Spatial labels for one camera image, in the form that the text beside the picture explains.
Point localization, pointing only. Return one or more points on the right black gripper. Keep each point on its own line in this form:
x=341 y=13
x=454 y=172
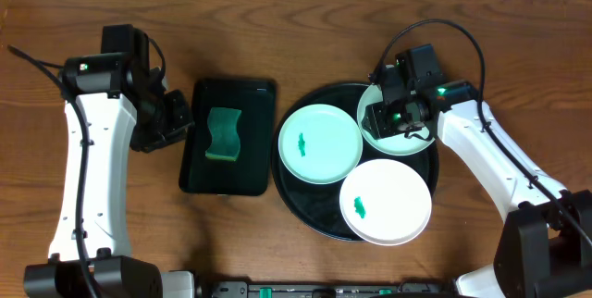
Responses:
x=381 y=126

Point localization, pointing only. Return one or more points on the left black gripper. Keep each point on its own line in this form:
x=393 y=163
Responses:
x=163 y=130

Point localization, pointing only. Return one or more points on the pale green plate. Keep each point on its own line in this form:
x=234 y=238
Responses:
x=396 y=145

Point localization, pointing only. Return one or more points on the green wavy sponge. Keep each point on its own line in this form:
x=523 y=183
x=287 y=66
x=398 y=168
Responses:
x=222 y=124

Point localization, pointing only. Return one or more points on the mint green plate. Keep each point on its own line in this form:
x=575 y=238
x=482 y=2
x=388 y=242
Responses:
x=320 y=144

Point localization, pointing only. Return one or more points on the white plate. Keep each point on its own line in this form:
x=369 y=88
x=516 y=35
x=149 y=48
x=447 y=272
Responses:
x=385 y=202

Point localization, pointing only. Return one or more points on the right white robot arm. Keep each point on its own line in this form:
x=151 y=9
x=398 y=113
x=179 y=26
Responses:
x=545 y=246

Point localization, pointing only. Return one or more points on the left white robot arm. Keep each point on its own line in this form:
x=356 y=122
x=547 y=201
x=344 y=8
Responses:
x=115 y=103

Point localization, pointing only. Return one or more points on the dark green rectangular tray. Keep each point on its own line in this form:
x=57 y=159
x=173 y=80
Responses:
x=248 y=176

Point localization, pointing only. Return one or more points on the round black tray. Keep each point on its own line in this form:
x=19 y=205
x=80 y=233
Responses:
x=317 y=206

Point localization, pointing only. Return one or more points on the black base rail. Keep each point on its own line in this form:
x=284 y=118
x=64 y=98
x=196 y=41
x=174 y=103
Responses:
x=324 y=290

